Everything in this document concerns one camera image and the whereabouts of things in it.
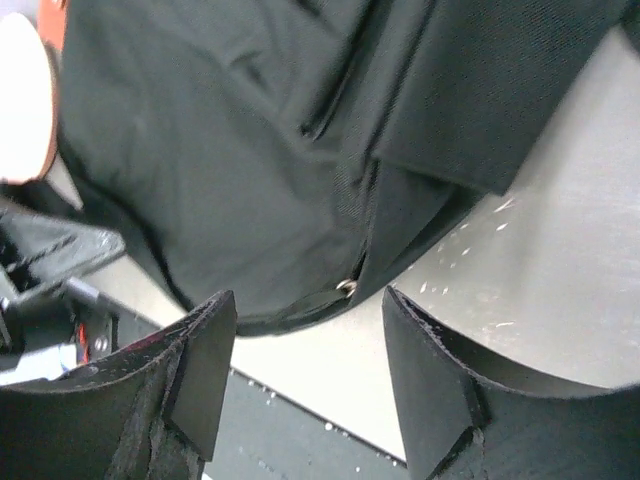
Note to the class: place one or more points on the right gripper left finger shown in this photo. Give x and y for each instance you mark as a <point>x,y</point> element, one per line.
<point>71,427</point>

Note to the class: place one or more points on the black student backpack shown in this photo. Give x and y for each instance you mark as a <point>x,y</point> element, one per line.
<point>303,153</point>

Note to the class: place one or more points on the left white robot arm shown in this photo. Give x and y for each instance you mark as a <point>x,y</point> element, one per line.
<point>41,248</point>

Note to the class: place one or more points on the cream floral plate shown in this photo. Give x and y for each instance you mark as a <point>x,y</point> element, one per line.
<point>28,102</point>

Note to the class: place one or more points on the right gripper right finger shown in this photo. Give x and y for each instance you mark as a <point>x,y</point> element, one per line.
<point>467,412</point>

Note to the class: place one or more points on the brown leather wallet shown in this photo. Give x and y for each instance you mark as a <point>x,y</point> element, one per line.
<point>51,22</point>

